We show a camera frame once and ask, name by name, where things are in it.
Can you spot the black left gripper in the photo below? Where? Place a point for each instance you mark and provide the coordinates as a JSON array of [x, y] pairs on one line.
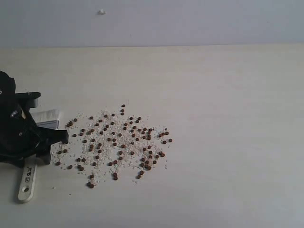
[[20, 136]]

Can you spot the white paint brush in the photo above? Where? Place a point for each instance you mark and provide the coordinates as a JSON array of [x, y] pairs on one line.
[[49, 119]]

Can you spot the brown beans and crumbs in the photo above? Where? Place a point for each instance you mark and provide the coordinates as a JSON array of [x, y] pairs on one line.
[[100, 146]]

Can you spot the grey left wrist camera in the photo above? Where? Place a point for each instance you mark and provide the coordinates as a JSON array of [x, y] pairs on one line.
[[33, 103]]

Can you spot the white lump on wall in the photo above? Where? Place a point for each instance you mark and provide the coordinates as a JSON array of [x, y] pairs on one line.
[[101, 12]]

